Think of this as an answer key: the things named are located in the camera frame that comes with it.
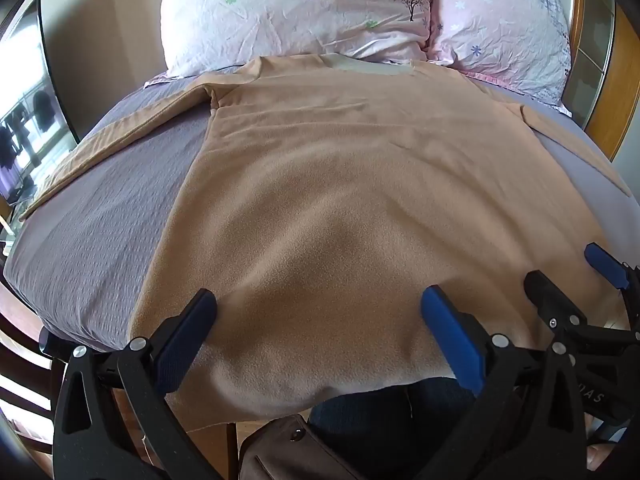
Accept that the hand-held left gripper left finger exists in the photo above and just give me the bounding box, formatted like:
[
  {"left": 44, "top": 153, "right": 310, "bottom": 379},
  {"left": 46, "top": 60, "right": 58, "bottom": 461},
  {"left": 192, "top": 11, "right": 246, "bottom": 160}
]
[{"left": 52, "top": 287, "right": 221, "bottom": 480}]

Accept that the white floral pillow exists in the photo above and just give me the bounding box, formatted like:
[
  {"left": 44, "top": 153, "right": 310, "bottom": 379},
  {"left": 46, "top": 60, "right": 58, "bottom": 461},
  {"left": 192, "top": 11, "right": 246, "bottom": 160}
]
[{"left": 159, "top": 0, "right": 435, "bottom": 79}]

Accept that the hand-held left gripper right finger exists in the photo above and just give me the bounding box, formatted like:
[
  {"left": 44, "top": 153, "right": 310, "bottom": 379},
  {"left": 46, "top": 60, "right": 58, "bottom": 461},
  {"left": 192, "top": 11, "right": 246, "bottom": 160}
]
[{"left": 420, "top": 284, "right": 589, "bottom": 480}]

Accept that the brown pouch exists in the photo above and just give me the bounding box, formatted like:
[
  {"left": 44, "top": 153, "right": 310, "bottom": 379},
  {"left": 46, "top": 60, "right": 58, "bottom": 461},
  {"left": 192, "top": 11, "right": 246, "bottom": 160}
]
[{"left": 239, "top": 412, "right": 453, "bottom": 480}]

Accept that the tan long-sleeve shirt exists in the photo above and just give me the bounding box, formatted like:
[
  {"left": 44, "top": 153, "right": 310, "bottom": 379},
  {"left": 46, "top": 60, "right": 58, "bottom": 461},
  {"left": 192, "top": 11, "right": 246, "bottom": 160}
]
[{"left": 20, "top": 52, "right": 633, "bottom": 433}]

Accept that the pink floral pillow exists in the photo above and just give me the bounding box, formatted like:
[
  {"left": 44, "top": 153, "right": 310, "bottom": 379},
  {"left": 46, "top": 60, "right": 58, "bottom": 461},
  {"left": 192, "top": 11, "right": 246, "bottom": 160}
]
[{"left": 427, "top": 0, "right": 574, "bottom": 117}]

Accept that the person's right hand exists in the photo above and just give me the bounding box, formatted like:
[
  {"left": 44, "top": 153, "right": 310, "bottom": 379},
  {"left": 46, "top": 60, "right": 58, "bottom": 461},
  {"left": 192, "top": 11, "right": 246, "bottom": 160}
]
[{"left": 582, "top": 410, "right": 640, "bottom": 476}]

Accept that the dark wooden chair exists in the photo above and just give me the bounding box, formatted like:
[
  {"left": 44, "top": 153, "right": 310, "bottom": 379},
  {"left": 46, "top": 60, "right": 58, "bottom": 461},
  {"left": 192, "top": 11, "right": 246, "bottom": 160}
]
[{"left": 0, "top": 280, "right": 68, "bottom": 463}]

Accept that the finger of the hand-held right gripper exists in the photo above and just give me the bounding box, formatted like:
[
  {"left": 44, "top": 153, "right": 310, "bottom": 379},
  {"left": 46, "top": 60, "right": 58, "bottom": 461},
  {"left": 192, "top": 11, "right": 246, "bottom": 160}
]
[
  {"left": 523, "top": 269, "right": 589, "bottom": 333},
  {"left": 583, "top": 242, "right": 640, "bottom": 311}
]

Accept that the wooden headboard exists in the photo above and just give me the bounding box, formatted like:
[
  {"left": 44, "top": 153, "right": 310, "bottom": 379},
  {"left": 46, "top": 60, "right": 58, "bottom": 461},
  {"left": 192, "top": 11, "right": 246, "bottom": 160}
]
[{"left": 502, "top": 0, "right": 640, "bottom": 163}]

